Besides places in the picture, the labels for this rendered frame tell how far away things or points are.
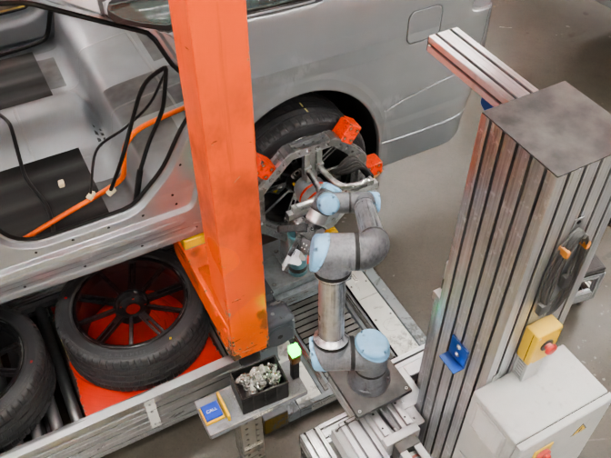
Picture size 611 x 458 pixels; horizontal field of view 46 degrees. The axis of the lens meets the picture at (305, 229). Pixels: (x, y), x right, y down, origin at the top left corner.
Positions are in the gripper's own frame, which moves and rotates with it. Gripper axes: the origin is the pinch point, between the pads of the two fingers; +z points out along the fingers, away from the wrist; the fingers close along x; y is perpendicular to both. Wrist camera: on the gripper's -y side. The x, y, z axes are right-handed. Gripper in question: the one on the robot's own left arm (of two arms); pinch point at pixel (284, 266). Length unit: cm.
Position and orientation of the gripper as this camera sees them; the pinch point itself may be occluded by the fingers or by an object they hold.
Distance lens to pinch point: 265.4
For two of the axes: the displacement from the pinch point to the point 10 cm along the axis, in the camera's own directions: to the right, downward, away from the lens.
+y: 8.8, 4.7, -0.8
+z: -4.6, 8.8, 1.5
